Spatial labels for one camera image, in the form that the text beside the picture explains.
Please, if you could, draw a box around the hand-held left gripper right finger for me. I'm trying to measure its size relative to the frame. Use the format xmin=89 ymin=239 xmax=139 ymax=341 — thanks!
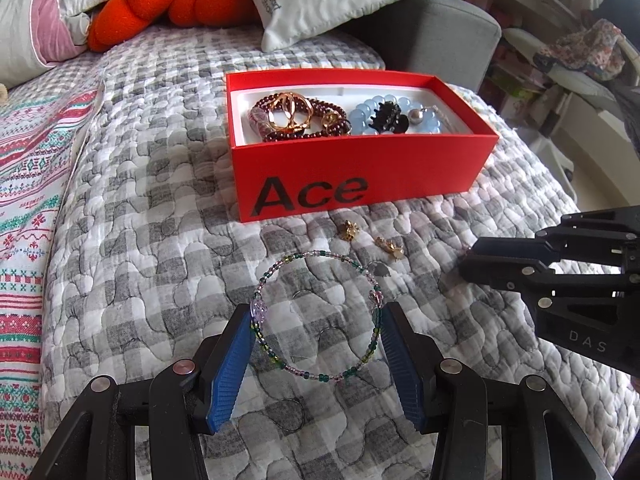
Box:
xmin=380 ymin=301 xmax=613 ymax=480

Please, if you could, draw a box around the floral cloth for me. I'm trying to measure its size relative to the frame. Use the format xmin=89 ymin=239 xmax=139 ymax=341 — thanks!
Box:
xmin=537 ymin=19 xmax=626 ymax=81

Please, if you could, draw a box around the dark red bead bracelet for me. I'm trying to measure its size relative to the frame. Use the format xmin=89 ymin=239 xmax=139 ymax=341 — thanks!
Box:
xmin=248 ymin=92 xmax=354 ymax=142

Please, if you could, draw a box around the grey checkered quilt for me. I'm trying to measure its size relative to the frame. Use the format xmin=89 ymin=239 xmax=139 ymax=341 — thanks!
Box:
xmin=40 ymin=30 xmax=640 ymax=480

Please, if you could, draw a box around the orange plush toy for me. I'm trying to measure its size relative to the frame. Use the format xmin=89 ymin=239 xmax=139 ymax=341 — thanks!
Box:
xmin=87 ymin=0 xmax=261 ymax=53

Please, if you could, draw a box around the red cardboard box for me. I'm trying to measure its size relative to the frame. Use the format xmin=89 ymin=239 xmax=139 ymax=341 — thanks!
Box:
xmin=225 ymin=71 xmax=500 ymax=224

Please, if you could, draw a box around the light blue bead bracelet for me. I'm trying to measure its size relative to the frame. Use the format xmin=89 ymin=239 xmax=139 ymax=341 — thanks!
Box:
xmin=348 ymin=95 xmax=446 ymax=136

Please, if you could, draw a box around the striped patterned blanket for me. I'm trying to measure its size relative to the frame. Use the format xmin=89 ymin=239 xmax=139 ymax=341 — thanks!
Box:
xmin=0 ymin=77 xmax=109 ymax=480

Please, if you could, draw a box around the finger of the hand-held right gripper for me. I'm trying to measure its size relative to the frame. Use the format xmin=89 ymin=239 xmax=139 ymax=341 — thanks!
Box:
xmin=471 ymin=206 xmax=640 ymax=262
xmin=459 ymin=258 xmax=640 ymax=367

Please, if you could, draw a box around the white pink-trimmed pillow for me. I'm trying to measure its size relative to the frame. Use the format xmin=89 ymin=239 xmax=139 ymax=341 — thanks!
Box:
xmin=0 ymin=0 xmax=101 ymax=77

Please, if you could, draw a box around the white office chair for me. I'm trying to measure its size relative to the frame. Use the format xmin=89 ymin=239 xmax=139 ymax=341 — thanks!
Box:
xmin=502 ymin=27 xmax=640 ymax=182

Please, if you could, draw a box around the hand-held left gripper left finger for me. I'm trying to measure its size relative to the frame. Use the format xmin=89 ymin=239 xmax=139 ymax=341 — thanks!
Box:
xmin=27 ymin=302 xmax=258 ymax=480

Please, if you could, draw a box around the multicolour seed bead bracelet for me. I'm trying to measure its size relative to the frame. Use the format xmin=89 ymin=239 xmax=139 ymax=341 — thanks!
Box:
xmin=254 ymin=248 xmax=386 ymax=385

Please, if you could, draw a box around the black hair clip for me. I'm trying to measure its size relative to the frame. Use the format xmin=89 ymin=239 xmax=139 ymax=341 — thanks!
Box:
xmin=369 ymin=101 xmax=409 ymax=134

